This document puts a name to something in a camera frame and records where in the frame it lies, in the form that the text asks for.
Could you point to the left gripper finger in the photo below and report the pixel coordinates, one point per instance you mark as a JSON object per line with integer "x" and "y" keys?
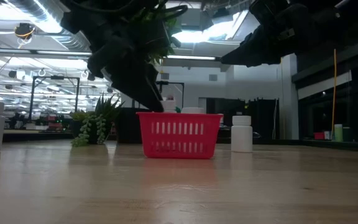
{"x": 154, "y": 77}
{"x": 138, "y": 87}

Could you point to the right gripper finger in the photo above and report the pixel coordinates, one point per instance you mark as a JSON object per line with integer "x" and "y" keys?
{"x": 253, "y": 53}

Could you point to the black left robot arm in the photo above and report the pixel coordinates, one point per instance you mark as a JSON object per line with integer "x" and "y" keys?
{"x": 82, "y": 15}

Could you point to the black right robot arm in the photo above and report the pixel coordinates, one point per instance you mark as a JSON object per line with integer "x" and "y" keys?
{"x": 337, "y": 18}

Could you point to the red plastic slotted basket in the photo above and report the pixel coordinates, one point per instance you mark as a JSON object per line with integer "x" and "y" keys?
{"x": 179, "y": 117}

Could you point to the leafy plant in black pot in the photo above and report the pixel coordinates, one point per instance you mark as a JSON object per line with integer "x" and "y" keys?
{"x": 127, "y": 124}

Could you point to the ceiling strip light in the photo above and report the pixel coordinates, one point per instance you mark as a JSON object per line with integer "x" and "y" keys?
{"x": 191, "y": 57}

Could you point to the black partition curtain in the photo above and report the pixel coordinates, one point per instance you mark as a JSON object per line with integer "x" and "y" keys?
{"x": 259, "y": 109}

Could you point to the small succulent in black pot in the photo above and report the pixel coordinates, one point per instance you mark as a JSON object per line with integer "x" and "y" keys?
{"x": 85, "y": 133}

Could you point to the small red box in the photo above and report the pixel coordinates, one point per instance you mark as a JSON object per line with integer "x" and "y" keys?
{"x": 319, "y": 136}

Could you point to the light green cup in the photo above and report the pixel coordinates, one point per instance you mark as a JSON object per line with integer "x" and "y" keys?
{"x": 338, "y": 133}

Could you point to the dark green cup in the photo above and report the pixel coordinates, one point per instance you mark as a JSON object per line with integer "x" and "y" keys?
{"x": 347, "y": 134}

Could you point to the small black gantry frame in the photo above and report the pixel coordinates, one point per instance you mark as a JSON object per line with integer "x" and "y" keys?
{"x": 182, "y": 93}

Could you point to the large black gantry frame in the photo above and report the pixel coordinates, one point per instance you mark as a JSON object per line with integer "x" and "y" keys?
{"x": 54, "y": 77}

